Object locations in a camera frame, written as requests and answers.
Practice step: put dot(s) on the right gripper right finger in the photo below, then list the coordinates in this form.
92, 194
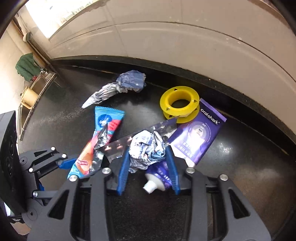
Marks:
234, 218

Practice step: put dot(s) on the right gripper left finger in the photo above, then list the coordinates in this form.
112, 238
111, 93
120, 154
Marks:
79, 209

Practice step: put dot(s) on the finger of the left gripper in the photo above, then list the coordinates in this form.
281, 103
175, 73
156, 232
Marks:
40, 186
66, 163

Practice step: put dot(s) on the blue red snack wrapper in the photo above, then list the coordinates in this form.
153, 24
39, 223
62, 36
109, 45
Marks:
107, 120

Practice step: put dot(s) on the purple toothpaste tube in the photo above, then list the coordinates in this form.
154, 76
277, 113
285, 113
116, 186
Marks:
189, 142

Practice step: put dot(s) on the white blue wrapper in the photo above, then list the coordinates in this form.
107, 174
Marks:
145, 149

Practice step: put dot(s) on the blue grey wrapper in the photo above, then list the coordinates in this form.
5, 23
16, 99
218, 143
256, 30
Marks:
132, 80

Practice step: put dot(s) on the silver pill blister pack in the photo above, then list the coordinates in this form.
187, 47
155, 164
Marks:
118, 148

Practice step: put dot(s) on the brass pot in sink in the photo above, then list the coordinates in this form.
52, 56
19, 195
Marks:
28, 98

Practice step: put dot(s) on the stainless steel sink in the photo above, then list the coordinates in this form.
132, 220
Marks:
41, 83

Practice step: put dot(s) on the green cloth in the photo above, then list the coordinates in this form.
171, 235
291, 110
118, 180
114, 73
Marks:
27, 68

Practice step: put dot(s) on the yellow plastic spool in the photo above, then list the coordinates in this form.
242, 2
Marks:
180, 102

